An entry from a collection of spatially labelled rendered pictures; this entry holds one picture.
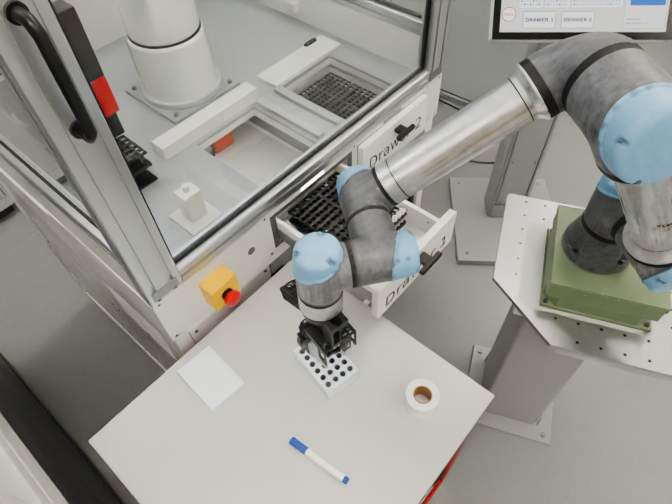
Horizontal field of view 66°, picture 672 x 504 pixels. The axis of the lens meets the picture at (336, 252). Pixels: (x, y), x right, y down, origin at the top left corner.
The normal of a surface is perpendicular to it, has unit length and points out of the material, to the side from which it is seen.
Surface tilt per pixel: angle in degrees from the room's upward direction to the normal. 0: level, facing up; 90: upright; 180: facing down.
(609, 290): 1
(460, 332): 0
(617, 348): 0
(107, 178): 90
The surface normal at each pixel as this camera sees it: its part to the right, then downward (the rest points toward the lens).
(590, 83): -0.84, -0.18
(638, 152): 0.13, 0.72
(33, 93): 0.75, 0.51
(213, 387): -0.04, -0.61
